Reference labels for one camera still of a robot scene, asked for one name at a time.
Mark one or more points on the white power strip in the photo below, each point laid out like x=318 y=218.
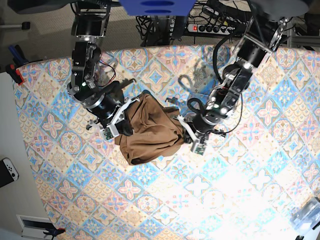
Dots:
x=210 y=29

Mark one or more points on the clear plastic box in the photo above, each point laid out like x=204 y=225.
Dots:
x=308 y=217

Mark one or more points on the black clamp bottom edge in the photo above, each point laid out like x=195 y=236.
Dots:
x=54 y=232

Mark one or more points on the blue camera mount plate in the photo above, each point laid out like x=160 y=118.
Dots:
x=157 y=7

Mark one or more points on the red and black clamp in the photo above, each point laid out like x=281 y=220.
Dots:
x=15 y=74

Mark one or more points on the white floor vent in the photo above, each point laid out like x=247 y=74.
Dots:
x=33 y=228

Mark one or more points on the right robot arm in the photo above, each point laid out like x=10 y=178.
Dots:
x=90 y=24

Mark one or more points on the blue handled tool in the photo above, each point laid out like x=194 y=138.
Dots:
x=18 y=55

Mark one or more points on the game console with white controller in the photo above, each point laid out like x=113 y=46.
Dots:
x=8 y=172

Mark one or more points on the brown t-shirt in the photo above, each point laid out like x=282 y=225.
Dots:
x=156 y=131

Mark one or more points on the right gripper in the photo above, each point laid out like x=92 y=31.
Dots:
x=111 y=115

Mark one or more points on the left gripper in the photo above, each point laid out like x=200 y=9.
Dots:
x=196 y=132

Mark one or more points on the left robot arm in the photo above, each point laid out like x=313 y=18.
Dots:
x=260 y=37

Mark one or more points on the patterned tablecloth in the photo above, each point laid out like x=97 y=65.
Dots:
x=246 y=186

